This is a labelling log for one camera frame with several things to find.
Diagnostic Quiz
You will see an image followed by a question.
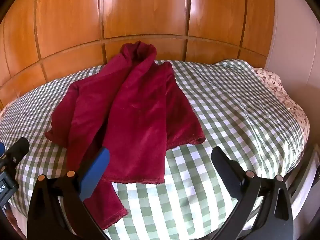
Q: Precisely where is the dark red garment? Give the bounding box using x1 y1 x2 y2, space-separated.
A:
45 41 206 230

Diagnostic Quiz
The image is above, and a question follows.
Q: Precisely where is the floral bed sheet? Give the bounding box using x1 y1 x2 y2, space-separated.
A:
251 67 311 150

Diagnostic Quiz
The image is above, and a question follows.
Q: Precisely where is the wooden wardrobe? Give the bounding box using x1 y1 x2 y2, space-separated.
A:
0 0 275 110

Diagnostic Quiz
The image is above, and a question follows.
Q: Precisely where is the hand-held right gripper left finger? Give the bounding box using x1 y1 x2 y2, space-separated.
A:
26 147 110 240

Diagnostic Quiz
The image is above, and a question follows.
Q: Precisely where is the green checked bed cover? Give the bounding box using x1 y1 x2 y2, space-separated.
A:
0 59 304 240

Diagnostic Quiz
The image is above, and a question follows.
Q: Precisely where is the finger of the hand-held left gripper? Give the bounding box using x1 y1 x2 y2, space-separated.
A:
0 137 30 173

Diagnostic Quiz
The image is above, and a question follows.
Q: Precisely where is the dark bed frame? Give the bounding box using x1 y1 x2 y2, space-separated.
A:
291 145 320 205

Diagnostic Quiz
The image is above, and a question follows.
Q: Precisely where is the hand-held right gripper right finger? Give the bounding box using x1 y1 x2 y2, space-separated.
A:
211 146 294 240

